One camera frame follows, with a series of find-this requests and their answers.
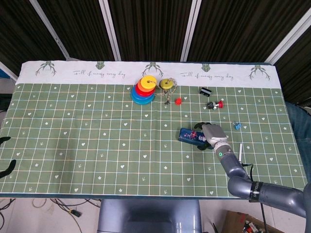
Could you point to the small black terminal block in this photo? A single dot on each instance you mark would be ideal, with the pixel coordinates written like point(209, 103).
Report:
point(206, 91)

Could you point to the white metal partition post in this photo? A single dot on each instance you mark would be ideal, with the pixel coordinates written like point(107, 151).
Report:
point(193, 29)
point(51, 29)
point(109, 29)
point(289, 36)

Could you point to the red black small toy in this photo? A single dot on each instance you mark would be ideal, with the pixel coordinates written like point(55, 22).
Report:
point(220, 104)

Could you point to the small red plastic cap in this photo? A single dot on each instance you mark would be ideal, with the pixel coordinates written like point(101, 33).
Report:
point(178, 101)

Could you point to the brown cardboard box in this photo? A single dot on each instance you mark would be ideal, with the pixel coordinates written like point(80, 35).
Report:
point(230, 223)

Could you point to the person's blue jeans leg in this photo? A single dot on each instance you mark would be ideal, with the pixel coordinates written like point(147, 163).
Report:
point(301, 126)

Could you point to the white plastic stick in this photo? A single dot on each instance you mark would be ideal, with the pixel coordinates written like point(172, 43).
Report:
point(240, 150)

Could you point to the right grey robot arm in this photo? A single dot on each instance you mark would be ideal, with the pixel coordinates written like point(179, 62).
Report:
point(235, 167)

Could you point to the blue grey pouch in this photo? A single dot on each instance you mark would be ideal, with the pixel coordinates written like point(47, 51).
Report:
point(187, 136)

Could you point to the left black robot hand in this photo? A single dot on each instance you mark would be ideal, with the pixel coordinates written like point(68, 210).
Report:
point(7, 168)

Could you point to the grey robot torso base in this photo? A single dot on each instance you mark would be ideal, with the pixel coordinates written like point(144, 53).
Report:
point(145, 216)

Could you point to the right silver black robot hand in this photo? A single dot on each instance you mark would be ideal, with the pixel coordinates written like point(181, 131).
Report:
point(215, 134)

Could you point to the black connector with yellow tag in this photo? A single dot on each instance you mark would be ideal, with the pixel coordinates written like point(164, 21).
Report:
point(77, 214)

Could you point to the blue binder clip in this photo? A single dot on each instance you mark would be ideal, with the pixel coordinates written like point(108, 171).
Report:
point(237, 126)

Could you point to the green grid tablecloth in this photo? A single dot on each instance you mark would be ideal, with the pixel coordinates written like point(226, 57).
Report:
point(97, 133)

